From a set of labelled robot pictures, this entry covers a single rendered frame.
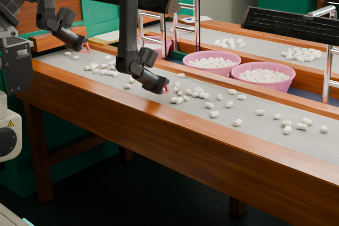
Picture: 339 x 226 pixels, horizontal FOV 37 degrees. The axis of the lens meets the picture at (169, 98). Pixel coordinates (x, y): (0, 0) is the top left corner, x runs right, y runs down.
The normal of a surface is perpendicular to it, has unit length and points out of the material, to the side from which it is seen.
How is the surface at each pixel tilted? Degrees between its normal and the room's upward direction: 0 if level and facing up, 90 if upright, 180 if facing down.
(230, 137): 0
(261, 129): 0
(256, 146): 0
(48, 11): 82
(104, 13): 90
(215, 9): 90
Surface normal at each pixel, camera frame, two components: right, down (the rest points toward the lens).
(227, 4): 0.72, 0.25
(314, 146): -0.04, -0.92
